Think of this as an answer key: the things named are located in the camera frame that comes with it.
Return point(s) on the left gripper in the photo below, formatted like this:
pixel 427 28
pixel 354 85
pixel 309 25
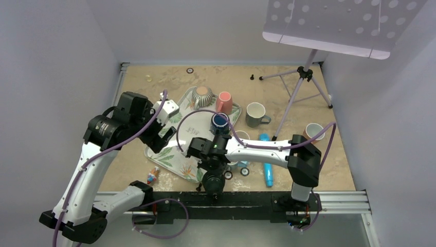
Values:
pixel 155 141

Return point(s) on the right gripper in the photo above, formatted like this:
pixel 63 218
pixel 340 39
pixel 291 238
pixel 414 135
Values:
pixel 203 164

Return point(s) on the dark grey round mug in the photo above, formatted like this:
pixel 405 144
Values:
pixel 213 183

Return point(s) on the dark blue mug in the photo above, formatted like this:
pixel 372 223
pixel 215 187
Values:
pixel 219 124

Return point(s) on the light green mug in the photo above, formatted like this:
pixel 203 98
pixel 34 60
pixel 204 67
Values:
pixel 242 135

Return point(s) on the pink salmon mug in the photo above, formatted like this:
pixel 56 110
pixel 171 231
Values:
pixel 224 103

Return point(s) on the dark grey angular mug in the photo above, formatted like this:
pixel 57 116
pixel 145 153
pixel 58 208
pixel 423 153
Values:
pixel 256 115

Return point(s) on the orange floral mug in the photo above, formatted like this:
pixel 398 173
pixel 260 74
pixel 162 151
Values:
pixel 313 129

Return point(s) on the light blue mug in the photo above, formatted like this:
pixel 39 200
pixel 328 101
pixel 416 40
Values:
pixel 235 165

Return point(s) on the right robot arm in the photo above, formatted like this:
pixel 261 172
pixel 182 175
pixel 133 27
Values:
pixel 298 156

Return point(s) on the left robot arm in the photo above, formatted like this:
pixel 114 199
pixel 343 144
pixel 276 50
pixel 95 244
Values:
pixel 77 219

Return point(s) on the striped grey white mug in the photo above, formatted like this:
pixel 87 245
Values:
pixel 201 97

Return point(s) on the floral serving tray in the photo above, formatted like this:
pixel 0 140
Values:
pixel 196 125

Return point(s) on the small colourful toy figure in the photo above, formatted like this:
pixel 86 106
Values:
pixel 153 175

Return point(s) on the blue toy microphone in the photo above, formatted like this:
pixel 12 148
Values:
pixel 268 170

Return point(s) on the lilac music stand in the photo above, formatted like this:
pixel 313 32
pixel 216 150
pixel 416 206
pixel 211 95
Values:
pixel 379 67

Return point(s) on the black ring marker left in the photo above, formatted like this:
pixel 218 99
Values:
pixel 228 175

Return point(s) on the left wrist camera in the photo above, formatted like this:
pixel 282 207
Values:
pixel 169 109

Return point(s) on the black ring marker right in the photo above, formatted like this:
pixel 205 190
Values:
pixel 244 171

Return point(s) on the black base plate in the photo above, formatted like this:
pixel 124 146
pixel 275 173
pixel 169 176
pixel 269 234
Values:
pixel 163 207

